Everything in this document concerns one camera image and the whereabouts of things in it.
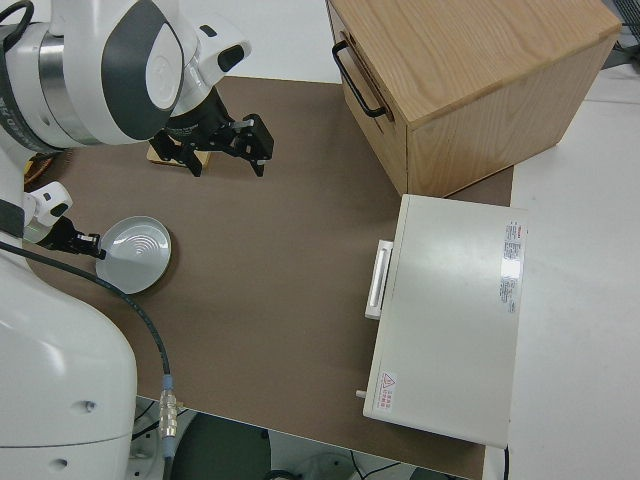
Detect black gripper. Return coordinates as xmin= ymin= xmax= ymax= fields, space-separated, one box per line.
xmin=151 ymin=92 xmax=275 ymax=179
xmin=34 ymin=218 xmax=108 ymax=260

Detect gray round plate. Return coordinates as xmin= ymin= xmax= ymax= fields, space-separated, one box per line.
xmin=94 ymin=215 xmax=174 ymax=296

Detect wooden mug holder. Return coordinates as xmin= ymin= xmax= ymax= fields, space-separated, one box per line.
xmin=146 ymin=143 xmax=212 ymax=169

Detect brown wicker basket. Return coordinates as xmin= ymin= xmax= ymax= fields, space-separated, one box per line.
xmin=23 ymin=153 xmax=54 ymax=184

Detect brown table mat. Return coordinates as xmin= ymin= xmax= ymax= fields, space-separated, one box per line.
xmin=22 ymin=74 xmax=516 ymax=480

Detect dark round base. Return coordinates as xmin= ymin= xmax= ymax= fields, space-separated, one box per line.
xmin=172 ymin=409 xmax=272 ymax=480

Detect white toaster oven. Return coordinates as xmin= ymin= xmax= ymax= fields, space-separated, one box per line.
xmin=353 ymin=193 xmax=530 ymax=448

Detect large wooden box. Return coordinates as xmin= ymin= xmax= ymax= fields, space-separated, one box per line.
xmin=324 ymin=0 xmax=623 ymax=199

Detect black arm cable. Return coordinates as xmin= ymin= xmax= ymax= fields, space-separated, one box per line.
xmin=0 ymin=238 xmax=177 ymax=464

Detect black box handle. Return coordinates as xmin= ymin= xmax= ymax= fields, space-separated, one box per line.
xmin=331 ymin=40 xmax=389 ymax=119

